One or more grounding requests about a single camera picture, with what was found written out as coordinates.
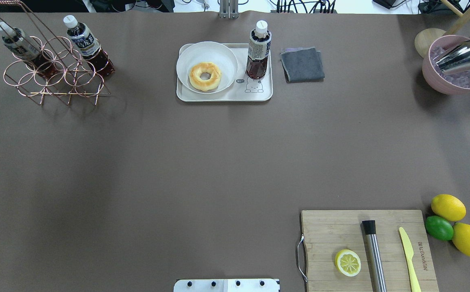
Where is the glazed donut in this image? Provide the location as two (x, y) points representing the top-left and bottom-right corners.
(189, 62), (222, 91)

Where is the tea bottle white cap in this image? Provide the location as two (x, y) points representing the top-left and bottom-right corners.
(246, 20), (272, 79)

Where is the copper wire bottle rack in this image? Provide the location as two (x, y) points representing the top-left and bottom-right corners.
(0, 0), (111, 105)

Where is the green lime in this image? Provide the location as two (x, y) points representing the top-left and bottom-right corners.
(425, 215), (454, 241)

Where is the half lemon slice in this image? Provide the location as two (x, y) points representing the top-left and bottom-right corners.
(334, 249), (361, 277)

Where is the bamboo cutting board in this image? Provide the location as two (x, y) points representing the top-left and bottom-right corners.
(301, 210), (439, 292)

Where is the tea bottle front right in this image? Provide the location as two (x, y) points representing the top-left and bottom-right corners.
(63, 15), (116, 78)

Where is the cream rabbit tray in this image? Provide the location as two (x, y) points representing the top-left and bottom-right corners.
(176, 44), (273, 102)

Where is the white round plate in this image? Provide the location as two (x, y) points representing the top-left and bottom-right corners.
(176, 41), (238, 94)

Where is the yellow lemon near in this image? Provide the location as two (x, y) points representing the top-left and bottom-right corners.
(452, 223), (470, 257)

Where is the pink ice bowl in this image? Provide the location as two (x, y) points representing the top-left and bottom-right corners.
(422, 35), (470, 95)

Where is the aluminium frame post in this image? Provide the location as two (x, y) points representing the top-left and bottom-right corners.
(219, 0), (239, 19)

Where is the steel ice scoop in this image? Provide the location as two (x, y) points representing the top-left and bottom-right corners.
(435, 40), (470, 75)

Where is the grey folded cloth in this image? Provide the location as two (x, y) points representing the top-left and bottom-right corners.
(280, 47), (326, 83)

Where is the wooden cup stand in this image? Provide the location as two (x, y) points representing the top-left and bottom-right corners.
(414, 0), (470, 57)

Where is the tea bottle front left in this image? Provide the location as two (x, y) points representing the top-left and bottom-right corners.
(0, 21), (58, 80)

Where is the yellow plastic knife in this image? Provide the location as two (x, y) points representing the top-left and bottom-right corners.
(399, 227), (422, 292)

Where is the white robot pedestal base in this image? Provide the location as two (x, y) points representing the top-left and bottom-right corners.
(173, 278), (281, 292)

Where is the yellow lemon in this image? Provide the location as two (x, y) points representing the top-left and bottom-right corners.
(452, 223), (470, 257)
(431, 194), (467, 222)

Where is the yellow lemon far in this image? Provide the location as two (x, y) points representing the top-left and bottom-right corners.
(431, 194), (467, 222)

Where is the steel muddler black tip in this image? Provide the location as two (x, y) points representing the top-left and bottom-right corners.
(362, 220), (387, 292)

